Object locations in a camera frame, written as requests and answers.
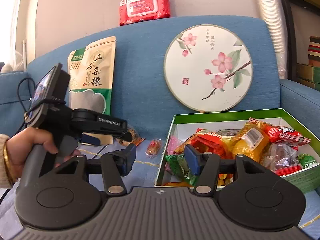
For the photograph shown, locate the striped jar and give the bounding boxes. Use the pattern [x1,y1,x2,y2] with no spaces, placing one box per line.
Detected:
[308,36,320,67]

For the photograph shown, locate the yellow chips packet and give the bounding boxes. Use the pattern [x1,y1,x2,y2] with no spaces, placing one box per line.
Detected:
[217,174,233,186]

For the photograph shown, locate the green snack packet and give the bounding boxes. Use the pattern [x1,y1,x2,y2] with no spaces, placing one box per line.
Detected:
[165,154,200,187]
[297,153,317,168]

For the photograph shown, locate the orange edged snack packet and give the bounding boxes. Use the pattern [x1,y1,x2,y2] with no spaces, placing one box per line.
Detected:
[126,127,146,146]

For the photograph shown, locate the black metal shelf rack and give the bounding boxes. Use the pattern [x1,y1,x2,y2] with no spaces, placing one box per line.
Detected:
[275,0,320,80]

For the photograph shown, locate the gold bangle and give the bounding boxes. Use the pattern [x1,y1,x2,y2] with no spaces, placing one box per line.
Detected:
[3,142,15,180]

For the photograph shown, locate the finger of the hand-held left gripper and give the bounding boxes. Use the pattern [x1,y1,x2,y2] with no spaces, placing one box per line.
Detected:
[81,134,103,146]
[110,129,133,142]

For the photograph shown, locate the green cardboard box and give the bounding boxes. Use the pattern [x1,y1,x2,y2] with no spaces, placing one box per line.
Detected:
[154,108,320,194]

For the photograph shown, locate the round floral fan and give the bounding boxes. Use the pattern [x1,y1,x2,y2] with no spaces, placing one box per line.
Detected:
[164,24,253,113]

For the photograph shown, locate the small red wrapped candy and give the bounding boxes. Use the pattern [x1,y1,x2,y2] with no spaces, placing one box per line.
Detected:
[145,140,160,157]

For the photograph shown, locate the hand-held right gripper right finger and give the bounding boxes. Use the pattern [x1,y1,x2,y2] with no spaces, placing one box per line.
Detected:
[184,144,272,196]

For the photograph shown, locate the pink clear snack packet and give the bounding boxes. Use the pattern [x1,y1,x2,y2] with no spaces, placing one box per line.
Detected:
[167,134,182,155]

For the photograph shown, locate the person's left hand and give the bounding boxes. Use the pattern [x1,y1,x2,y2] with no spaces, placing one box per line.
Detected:
[6,127,81,179]

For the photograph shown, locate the red trimmed dates packet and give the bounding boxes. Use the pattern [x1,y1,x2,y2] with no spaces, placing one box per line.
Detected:
[262,143,300,177]

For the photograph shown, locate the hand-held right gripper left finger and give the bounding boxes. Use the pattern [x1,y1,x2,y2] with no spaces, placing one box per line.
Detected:
[54,144,137,197]

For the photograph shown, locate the beige green grain pouch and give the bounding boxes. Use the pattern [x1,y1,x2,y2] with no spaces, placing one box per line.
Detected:
[67,36,117,117]

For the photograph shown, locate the red checked snack packet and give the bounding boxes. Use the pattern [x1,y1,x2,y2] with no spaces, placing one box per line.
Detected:
[250,117,311,147]

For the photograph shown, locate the person's left forearm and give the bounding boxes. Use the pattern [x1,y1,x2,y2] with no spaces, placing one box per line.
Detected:
[0,134,15,189]

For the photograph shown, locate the dark brown snack packet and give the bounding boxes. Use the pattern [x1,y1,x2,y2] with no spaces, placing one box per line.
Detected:
[216,129,242,137]

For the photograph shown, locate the red wet wipes pack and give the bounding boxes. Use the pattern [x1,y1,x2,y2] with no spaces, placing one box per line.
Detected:
[119,0,171,26]

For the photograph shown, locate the red orange snack packet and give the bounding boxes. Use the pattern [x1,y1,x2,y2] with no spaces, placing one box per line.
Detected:
[194,128,234,160]

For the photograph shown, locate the stack of green cartons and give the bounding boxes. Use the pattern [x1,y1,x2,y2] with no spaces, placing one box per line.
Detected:
[296,64,320,91]

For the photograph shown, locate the tall white cup stack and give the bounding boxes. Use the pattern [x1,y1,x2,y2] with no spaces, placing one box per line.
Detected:
[254,0,288,78]

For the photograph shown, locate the blue cushion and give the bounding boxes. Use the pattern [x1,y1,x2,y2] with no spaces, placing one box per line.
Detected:
[0,71,34,130]

